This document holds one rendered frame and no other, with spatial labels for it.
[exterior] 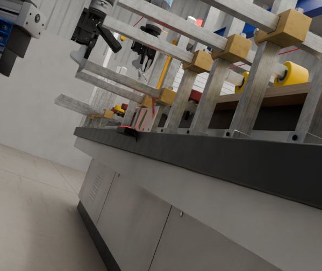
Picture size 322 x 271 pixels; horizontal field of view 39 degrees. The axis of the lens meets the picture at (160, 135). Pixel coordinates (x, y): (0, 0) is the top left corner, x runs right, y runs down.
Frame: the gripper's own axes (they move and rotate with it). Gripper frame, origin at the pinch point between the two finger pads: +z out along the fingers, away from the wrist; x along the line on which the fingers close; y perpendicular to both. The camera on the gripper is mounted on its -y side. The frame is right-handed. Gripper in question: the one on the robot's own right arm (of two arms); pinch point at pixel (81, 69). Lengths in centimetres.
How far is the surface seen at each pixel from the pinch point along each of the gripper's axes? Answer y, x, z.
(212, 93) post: -30, 48, -1
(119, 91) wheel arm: -18.4, -23.4, -1.6
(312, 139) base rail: -30, 98, 10
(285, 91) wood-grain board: -45, 57, -7
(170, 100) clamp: -32.0, 5.1, -2.1
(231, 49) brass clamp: -28, 55, -11
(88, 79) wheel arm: -5.3, -23.5, -1.2
